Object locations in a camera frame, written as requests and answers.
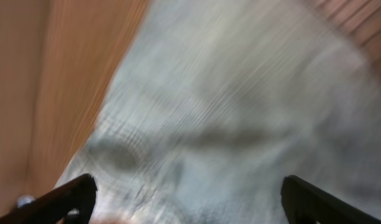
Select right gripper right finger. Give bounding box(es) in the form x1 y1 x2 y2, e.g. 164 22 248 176
281 175 381 224

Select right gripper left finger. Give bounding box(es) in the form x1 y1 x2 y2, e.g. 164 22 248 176
0 174 98 224

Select light blue denim shorts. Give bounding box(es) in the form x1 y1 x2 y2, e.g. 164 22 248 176
59 0 381 223

